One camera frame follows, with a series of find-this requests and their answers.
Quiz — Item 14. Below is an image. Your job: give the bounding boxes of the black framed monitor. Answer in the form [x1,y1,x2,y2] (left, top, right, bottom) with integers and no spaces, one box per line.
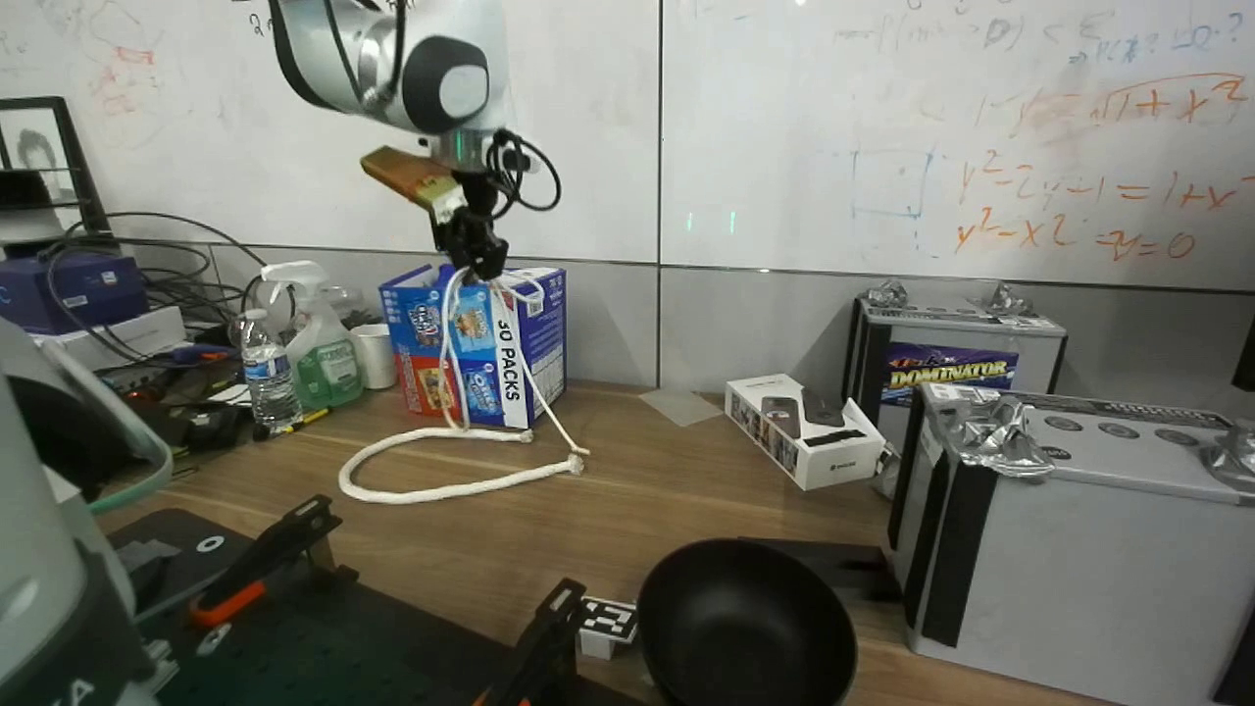
[0,95,116,257]

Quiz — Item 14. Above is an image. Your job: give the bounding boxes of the orange handled black clamp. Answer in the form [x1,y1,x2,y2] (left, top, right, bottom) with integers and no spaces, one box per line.
[187,491,344,636]

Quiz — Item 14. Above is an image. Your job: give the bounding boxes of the white product box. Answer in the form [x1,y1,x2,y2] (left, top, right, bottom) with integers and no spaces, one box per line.
[720,373,889,497]

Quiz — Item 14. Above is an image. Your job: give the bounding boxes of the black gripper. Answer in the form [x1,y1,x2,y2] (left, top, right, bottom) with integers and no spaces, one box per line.
[431,131,524,285]

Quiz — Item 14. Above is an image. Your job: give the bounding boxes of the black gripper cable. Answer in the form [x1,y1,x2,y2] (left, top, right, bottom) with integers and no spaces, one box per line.
[481,125,567,221]

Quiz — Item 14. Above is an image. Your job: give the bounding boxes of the black bowl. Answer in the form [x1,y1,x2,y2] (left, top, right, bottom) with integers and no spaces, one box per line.
[635,539,863,706]

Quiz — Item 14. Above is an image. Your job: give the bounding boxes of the black perforated base board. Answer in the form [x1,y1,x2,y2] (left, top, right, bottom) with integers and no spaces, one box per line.
[111,505,630,706]

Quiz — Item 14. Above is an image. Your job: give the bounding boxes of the thin white rope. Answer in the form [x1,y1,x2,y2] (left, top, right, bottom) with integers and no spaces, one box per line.
[434,267,593,470]

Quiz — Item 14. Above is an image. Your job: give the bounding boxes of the white paper roll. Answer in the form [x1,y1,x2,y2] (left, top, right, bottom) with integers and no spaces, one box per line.
[344,317,401,395]

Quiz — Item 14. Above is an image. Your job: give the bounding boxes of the green liquid bottle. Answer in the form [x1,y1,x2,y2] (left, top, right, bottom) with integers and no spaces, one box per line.
[285,306,372,415]

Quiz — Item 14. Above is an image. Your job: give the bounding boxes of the grey case with sticker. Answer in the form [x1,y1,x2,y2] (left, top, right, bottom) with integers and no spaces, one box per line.
[843,284,1071,454]

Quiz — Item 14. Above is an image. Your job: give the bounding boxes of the amber wrist camera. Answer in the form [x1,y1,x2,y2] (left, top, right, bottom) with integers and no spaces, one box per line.
[358,147,472,221]

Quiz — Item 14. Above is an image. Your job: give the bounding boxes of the clear water bottle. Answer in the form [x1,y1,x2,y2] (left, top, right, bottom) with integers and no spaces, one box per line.
[240,312,303,438]

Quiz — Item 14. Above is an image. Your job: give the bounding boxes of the black white fiducial tag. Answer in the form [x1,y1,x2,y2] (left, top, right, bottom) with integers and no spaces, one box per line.
[574,594,642,665]

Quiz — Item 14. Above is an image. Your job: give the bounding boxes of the blue snack packs box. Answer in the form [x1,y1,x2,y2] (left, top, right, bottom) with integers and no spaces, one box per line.
[376,259,574,436]

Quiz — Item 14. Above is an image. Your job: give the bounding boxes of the thick white braided rope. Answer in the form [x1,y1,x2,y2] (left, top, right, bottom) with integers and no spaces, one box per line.
[332,425,593,512]

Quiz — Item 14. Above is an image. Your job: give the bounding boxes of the blue electronics box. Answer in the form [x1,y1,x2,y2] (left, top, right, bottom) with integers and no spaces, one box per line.
[0,253,152,336]

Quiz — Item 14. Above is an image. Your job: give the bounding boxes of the grey black metal case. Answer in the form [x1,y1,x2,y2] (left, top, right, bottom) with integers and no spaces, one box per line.
[885,380,1255,706]

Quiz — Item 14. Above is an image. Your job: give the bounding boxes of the tangled black cables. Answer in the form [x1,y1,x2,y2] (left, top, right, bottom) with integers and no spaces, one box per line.
[40,208,276,373]

